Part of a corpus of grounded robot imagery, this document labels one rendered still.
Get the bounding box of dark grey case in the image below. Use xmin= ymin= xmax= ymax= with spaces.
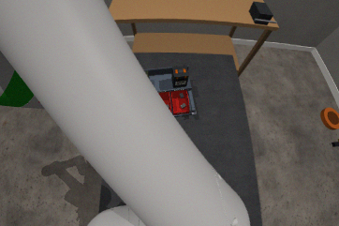
xmin=171 ymin=66 xmax=189 ymax=88

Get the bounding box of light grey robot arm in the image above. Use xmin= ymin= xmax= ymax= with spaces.
xmin=0 ymin=0 xmax=250 ymax=226

